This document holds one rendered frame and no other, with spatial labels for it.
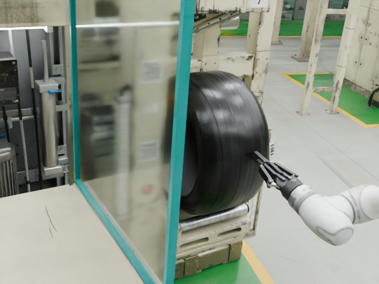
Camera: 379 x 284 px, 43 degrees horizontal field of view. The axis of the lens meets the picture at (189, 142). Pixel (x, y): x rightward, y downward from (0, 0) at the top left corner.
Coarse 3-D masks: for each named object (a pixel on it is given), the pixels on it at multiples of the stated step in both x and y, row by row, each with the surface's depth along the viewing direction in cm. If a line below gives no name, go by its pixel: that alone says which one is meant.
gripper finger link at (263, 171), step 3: (261, 165) 161; (261, 168) 160; (264, 168) 160; (258, 171) 162; (261, 171) 160; (264, 171) 158; (261, 174) 160; (264, 174) 158; (267, 174) 157; (264, 177) 158; (267, 177) 156; (270, 177) 156; (267, 180) 156; (270, 180) 154; (270, 183) 154; (267, 186) 155
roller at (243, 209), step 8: (232, 208) 194; (240, 208) 195; (248, 208) 197; (200, 216) 187; (208, 216) 188; (216, 216) 189; (224, 216) 191; (232, 216) 193; (184, 224) 182; (192, 224) 184; (200, 224) 186
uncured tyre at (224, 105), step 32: (192, 96) 169; (224, 96) 169; (192, 128) 168; (224, 128) 163; (256, 128) 170; (192, 160) 217; (224, 160) 164; (192, 192) 175; (224, 192) 170; (256, 192) 182
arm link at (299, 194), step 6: (300, 186) 149; (306, 186) 149; (294, 192) 148; (300, 192) 147; (306, 192) 146; (312, 192) 146; (294, 198) 147; (300, 198) 146; (294, 204) 147; (300, 204) 146; (294, 210) 149
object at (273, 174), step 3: (264, 162) 162; (264, 165) 162; (267, 165) 162; (267, 168) 160; (270, 168) 160; (267, 171) 161; (270, 171) 159; (273, 171) 159; (270, 174) 160; (273, 174) 158; (276, 174) 157; (279, 174) 157; (273, 177) 159; (279, 177) 156; (282, 177) 155; (282, 180) 155
